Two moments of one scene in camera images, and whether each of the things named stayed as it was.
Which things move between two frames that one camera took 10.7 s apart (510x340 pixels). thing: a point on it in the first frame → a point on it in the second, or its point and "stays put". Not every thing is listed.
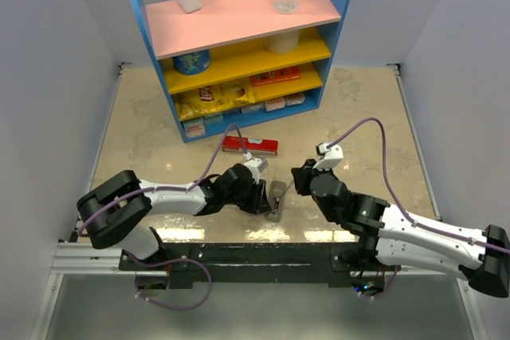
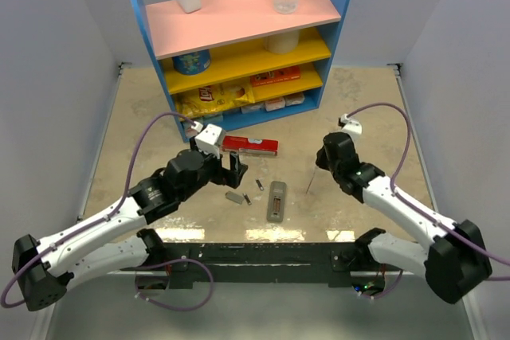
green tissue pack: x=213 y=118 stays put
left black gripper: x=259 y=202 → x=229 y=177
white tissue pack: x=294 y=99 stays put
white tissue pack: x=275 y=103 stays put
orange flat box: x=276 y=76 stays put
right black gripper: x=303 y=175 → x=320 y=161
